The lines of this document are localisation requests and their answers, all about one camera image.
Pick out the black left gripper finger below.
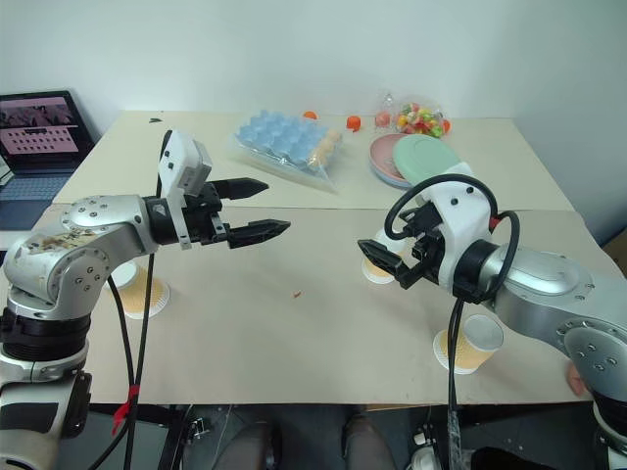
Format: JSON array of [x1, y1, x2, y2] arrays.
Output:
[[207, 177, 270, 202], [226, 219, 292, 251]]

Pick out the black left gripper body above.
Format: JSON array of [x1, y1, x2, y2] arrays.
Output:
[[183, 180, 232, 246]]

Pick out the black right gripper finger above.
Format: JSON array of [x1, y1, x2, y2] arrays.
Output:
[[357, 238, 418, 284]]

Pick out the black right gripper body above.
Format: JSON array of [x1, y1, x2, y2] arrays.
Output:
[[397, 201, 453, 292]]

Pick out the orange white paper cup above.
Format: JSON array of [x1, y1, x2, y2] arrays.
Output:
[[432, 313, 506, 376], [103, 260, 171, 321], [361, 229, 409, 286]]

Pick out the blue egg tray in bag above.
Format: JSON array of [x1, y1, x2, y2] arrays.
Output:
[[225, 110, 345, 195]]

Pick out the pale blue plate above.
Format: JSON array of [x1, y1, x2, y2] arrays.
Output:
[[370, 165, 417, 192]]

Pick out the mint green plate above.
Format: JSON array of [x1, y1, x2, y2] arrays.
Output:
[[391, 133, 474, 188]]

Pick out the beige eggs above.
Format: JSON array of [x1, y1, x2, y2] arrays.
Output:
[[307, 128, 343, 168]]

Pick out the pink plate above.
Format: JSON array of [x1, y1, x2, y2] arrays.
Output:
[[368, 133, 418, 185]]

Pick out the clear bag of colourful candy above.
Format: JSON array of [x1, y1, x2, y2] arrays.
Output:
[[374, 89, 454, 139]]

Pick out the open laptop computer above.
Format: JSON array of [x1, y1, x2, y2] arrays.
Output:
[[0, 89, 98, 231]]

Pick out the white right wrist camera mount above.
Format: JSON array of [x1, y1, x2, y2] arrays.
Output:
[[417, 173, 498, 291]]

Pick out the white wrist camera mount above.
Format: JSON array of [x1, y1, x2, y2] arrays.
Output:
[[417, 173, 498, 291], [157, 129, 215, 252]]

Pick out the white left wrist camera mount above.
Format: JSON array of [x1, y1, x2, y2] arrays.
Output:
[[157, 129, 215, 252]]

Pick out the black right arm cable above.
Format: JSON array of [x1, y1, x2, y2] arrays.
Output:
[[383, 172, 521, 470]]

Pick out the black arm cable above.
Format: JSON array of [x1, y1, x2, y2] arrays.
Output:
[[383, 172, 521, 470], [90, 131, 168, 470]]

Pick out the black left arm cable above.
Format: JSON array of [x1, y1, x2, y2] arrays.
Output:
[[90, 131, 168, 470]]

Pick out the red tape on cable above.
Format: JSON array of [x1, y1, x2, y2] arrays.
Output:
[[111, 384, 142, 437]]

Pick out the black table frame leg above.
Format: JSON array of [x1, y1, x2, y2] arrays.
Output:
[[157, 404, 200, 470]]

